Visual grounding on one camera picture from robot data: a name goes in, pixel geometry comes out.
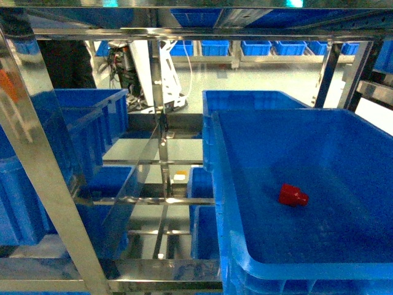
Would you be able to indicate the red toy block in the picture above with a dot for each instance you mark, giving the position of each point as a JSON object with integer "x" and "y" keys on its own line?
{"x": 292, "y": 196}

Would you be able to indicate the large blue bin with block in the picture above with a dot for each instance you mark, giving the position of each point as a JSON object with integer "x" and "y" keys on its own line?
{"x": 341, "y": 242}

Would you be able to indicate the steel flow rack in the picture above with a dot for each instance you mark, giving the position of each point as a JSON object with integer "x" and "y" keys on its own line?
{"x": 23, "y": 122}

